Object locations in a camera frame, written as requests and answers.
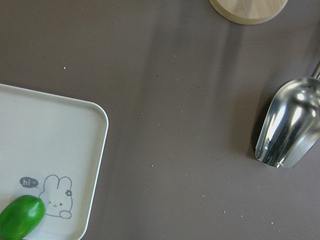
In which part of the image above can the cream rabbit tray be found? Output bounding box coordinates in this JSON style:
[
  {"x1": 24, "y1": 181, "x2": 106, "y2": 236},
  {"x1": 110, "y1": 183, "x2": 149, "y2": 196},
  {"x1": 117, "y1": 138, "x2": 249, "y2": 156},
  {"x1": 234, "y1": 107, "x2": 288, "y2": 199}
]
[{"x1": 0, "y1": 84, "x2": 109, "y2": 240}]

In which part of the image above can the metal scoop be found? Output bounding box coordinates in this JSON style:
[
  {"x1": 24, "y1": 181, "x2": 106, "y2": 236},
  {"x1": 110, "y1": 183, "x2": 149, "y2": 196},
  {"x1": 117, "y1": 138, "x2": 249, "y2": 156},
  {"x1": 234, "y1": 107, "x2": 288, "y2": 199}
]
[{"x1": 254, "y1": 66, "x2": 320, "y2": 168}]

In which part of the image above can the wooden cup stand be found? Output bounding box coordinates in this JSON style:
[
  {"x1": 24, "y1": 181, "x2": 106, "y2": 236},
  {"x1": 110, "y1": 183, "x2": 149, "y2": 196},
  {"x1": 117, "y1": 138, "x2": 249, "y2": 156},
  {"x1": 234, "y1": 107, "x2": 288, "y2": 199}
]
[{"x1": 209, "y1": 0, "x2": 288, "y2": 25}]

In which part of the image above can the green lime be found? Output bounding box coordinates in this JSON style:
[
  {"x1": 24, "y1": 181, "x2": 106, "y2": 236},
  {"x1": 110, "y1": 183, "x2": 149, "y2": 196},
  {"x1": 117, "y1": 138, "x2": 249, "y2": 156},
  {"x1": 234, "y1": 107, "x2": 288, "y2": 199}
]
[{"x1": 0, "y1": 195, "x2": 45, "y2": 240}]

